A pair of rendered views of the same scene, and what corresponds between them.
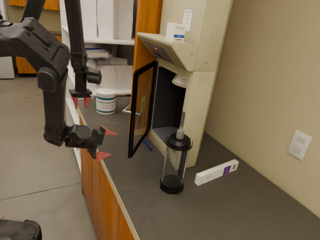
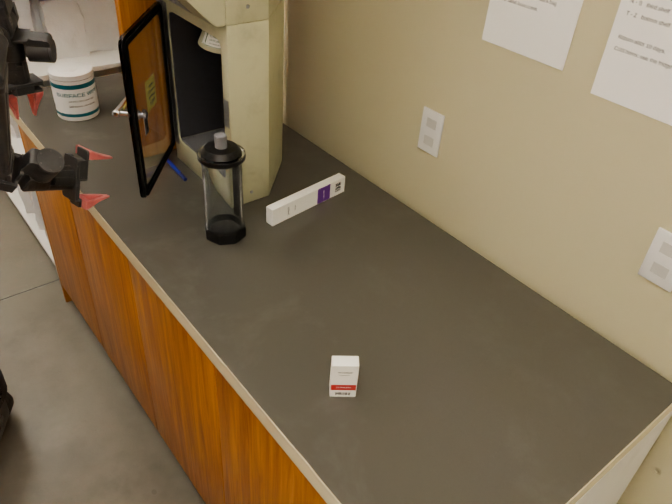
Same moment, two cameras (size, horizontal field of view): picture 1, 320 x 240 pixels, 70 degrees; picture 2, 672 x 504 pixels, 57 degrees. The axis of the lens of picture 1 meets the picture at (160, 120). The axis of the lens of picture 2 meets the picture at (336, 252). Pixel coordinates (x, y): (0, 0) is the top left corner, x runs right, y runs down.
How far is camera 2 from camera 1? 0.57 m
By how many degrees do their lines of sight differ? 16
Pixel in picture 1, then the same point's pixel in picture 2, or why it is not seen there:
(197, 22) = not seen: outside the picture
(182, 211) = (245, 264)
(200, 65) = (236, 13)
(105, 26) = not seen: outside the picture
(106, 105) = (78, 99)
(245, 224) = (343, 267)
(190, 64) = (217, 14)
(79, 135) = (44, 167)
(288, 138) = (416, 123)
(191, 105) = (237, 87)
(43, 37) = not seen: outside the picture
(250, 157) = (371, 166)
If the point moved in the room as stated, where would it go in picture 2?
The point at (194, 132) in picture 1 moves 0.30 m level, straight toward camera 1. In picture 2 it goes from (252, 135) to (233, 199)
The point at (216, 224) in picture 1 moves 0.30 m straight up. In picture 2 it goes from (298, 274) to (302, 159)
